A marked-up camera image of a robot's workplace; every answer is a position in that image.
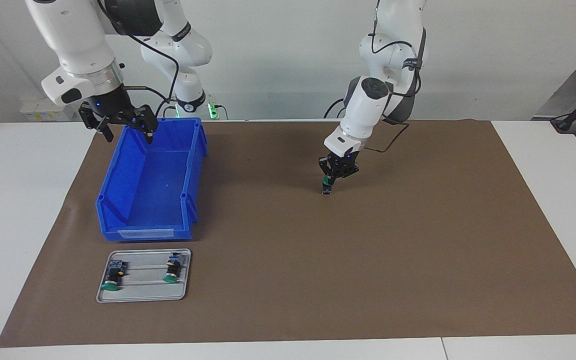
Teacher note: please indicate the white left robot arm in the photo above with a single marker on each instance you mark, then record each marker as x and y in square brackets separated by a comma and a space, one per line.
[368, 110]

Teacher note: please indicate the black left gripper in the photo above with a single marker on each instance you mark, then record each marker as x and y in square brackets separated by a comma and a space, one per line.
[343, 156]

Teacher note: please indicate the blue plastic storage bin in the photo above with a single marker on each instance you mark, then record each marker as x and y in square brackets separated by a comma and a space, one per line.
[153, 185]

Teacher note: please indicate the silver metal tray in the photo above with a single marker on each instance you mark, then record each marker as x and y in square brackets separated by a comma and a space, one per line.
[143, 292]

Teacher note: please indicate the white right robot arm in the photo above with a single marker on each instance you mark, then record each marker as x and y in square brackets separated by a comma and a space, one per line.
[73, 40]

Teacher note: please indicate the brown table mat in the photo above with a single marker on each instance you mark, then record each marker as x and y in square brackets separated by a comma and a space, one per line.
[343, 275]

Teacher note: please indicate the green push button switch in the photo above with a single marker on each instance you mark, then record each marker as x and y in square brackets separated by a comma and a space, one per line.
[172, 272]
[327, 189]
[113, 277]

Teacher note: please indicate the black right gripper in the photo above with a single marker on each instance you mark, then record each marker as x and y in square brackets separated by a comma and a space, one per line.
[112, 102]

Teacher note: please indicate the white socket box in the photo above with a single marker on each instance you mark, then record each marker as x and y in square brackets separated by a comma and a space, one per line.
[43, 107]

